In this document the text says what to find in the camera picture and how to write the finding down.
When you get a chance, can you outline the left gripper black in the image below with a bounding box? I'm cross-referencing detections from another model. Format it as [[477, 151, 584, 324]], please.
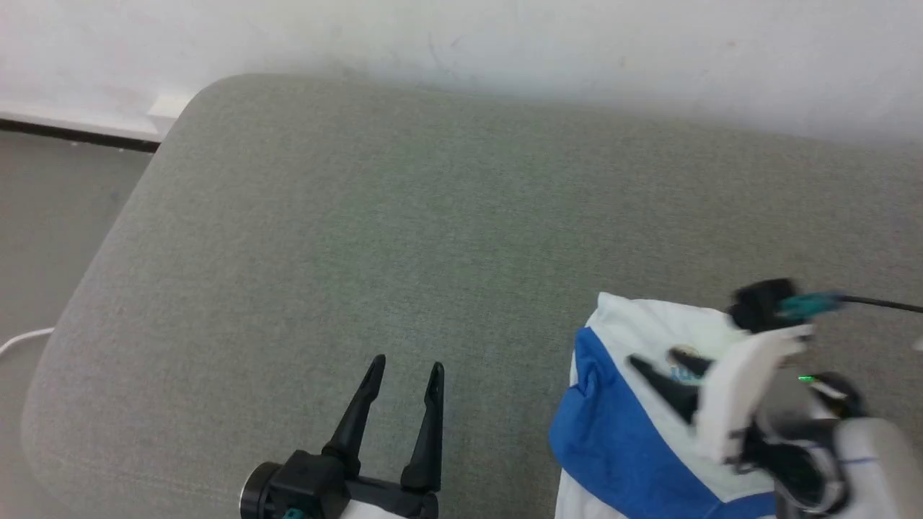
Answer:
[[287, 355, 445, 519]]

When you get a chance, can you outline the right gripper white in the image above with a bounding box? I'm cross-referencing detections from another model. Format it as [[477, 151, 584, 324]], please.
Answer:
[[627, 324, 816, 462]]

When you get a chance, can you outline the white and blue shirt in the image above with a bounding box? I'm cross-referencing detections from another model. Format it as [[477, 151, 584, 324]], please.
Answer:
[[549, 292, 794, 519]]

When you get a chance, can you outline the black camera cable teal plug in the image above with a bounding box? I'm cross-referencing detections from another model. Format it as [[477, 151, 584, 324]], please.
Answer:
[[779, 291, 923, 315]]

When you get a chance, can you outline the thin white floor cable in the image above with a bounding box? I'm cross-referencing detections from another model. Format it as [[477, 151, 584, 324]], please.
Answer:
[[0, 327, 56, 358]]

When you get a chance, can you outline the white wall baseboard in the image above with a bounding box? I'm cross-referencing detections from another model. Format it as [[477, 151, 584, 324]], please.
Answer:
[[0, 94, 192, 154]]

